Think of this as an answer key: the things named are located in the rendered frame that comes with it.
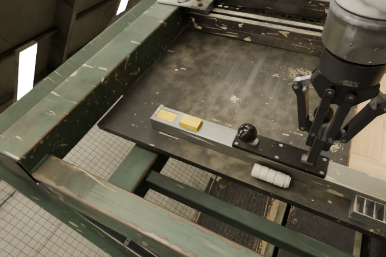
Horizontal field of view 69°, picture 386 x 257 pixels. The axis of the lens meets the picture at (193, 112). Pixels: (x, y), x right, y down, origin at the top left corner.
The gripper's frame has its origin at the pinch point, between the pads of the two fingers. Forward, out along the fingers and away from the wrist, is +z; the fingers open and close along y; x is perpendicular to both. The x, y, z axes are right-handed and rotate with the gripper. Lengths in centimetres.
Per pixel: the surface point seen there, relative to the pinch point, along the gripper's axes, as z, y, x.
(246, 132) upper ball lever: -0.1, -12.0, -2.0
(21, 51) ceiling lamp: 165, -367, 139
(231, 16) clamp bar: 9, -36, 52
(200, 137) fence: 12.3, -23.9, 1.7
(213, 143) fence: 12.4, -20.4, 1.7
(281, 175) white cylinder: 12.5, -4.1, -0.4
